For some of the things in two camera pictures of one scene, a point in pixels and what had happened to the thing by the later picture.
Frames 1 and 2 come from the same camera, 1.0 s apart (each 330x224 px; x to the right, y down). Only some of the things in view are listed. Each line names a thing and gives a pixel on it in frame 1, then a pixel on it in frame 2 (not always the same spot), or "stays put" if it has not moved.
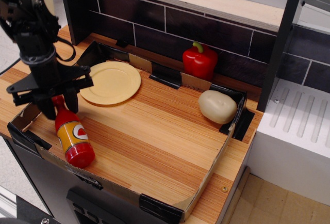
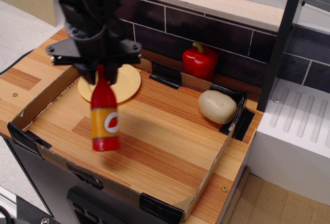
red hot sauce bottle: (72, 137) → (104, 115)
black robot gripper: (47, 77) → (94, 48)
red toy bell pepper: (199, 63) stays put
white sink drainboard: (291, 147) stays put
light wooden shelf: (260, 15) stays put
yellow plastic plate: (113, 82) stays put
